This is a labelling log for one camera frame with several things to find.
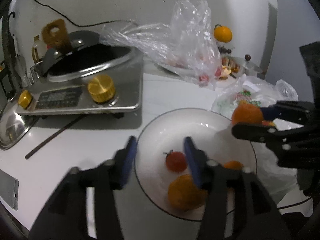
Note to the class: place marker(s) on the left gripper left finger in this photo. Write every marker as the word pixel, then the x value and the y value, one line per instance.
pixel 64 216

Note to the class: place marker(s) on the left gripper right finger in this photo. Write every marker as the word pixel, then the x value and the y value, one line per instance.
pixel 255 213

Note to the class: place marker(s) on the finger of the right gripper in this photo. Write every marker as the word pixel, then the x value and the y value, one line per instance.
pixel 298 112
pixel 265 134

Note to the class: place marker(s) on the orange tangerine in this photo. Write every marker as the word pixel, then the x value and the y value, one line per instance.
pixel 247 113
pixel 184 195
pixel 234 165

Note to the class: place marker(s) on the white printed plastic bag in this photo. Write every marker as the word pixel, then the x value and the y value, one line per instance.
pixel 277 180

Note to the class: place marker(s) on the white round plate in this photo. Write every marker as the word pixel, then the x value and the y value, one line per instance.
pixel 211 132

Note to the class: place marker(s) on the small steel pot with lid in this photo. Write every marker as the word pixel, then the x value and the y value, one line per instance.
pixel 242 65

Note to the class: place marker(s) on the orange peel pile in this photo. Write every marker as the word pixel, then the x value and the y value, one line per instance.
pixel 227 70

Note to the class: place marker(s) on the black chopstick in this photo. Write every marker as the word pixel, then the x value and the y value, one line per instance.
pixel 50 138

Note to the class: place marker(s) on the dark grapes in tray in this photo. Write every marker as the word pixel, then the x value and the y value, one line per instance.
pixel 224 50

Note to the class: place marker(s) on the yellow orange on stand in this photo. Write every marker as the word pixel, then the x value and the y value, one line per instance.
pixel 222 33

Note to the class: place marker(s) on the steel lid on counter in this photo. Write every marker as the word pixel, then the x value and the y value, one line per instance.
pixel 14 126

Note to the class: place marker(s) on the clear plastic bag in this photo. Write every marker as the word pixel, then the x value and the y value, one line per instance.
pixel 185 47

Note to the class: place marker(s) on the steel induction cooker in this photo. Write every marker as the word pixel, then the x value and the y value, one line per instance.
pixel 69 94

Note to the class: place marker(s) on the yellow oil bottle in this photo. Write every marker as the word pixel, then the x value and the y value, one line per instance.
pixel 38 49

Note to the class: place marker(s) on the black wok with handle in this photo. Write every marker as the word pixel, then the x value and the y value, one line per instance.
pixel 77 51

